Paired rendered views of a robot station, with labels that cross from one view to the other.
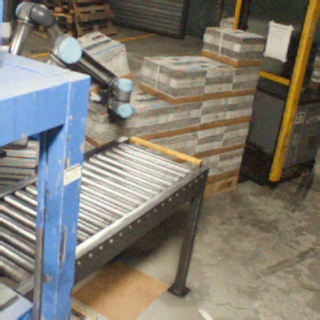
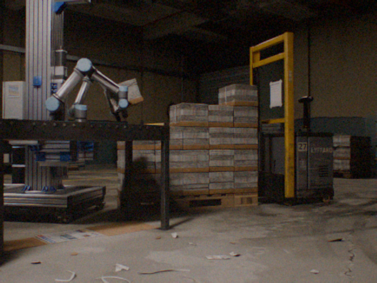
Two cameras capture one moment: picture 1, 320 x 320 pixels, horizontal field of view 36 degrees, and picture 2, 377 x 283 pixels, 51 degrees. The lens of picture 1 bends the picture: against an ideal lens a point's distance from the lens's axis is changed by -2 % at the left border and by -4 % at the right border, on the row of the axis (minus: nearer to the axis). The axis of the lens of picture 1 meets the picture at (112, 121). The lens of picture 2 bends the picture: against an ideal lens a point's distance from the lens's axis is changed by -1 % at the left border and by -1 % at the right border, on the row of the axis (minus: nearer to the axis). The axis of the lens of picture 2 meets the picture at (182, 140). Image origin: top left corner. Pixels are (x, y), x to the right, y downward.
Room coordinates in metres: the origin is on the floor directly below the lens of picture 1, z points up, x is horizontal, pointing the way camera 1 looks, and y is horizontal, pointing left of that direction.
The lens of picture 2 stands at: (-0.63, -1.41, 0.65)
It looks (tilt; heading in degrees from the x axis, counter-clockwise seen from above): 1 degrees up; 15
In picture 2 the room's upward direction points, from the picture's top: straight up
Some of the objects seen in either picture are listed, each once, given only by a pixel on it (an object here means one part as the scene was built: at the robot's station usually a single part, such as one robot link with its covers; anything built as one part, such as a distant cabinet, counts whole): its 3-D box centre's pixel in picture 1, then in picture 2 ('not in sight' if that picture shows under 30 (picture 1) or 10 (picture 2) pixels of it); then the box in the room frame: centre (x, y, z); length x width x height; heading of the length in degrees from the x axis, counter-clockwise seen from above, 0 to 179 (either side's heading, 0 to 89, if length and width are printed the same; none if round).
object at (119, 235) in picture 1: (133, 226); (91, 131); (1.79, -0.13, 0.74); 1.34 x 0.05 x 0.12; 147
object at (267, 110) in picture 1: (275, 126); (297, 165); (4.27, -1.50, 0.40); 0.69 x 0.55 x 0.80; 37
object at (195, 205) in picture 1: (188, 241); (165, 184); (2.32, -0.48, 0.34); 0.06 x 0.06 x 0.68; 57
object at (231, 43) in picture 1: (222, 110); (237, 145); (3.79, -0.86, 0.65); 0.39 x 0.30 x 1.29; 37
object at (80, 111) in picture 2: not in sight; (80, 111); (2.93, 0.59, 0.98); 0.13 x 0.12 x 0.14; 53
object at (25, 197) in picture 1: (56, 214); not in sight; (1.76, 0.19, 0.77); 0.47 x 0.05 x 0.05; 57
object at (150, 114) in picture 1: (148, 151); (176, 167); (3.35, -0.28, 0.42); 1.17 x 0.39 x 0.83; 127
